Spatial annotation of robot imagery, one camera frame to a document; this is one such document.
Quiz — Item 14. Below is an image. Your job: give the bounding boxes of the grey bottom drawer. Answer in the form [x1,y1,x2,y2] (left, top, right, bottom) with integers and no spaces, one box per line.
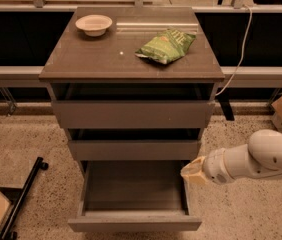
[68,160,201,232]

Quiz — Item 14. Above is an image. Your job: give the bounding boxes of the grey drawer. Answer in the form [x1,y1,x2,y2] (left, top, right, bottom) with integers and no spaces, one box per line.
[68,160,201,232]
[68,128,201,161]
[49,83,216,130]

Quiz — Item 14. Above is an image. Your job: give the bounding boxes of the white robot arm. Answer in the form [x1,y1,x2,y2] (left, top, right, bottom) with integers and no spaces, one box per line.
[181,129,282,185]

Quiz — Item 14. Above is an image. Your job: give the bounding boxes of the grey drawer cabinet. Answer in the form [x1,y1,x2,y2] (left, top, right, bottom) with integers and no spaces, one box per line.
[38,6,226,172]

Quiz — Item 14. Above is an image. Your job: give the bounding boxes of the grey middle drawer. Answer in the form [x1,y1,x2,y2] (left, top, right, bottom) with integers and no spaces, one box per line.
[68,128,201,161]

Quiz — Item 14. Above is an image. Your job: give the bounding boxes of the grey top drawer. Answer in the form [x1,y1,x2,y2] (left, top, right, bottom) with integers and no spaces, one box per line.
[49,83,216,130]

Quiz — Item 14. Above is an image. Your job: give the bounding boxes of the green chip bag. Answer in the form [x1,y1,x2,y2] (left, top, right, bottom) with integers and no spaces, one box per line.
[135,29,196,65]

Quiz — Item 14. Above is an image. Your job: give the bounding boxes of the white paper bowl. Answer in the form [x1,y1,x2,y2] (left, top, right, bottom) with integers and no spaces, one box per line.
[75,15,112,37]

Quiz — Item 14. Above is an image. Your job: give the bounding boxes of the white cable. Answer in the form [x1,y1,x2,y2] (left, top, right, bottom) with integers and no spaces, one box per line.
[215,4,253,97]

